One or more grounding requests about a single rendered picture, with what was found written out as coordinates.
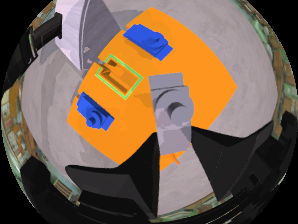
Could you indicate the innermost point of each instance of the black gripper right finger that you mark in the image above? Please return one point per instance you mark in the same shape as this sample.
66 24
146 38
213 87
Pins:
225 158

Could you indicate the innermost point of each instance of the orange flat deck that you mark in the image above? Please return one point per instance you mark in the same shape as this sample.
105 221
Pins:
114 111

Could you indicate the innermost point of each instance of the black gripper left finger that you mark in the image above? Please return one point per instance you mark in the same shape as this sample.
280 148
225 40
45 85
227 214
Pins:
137 178

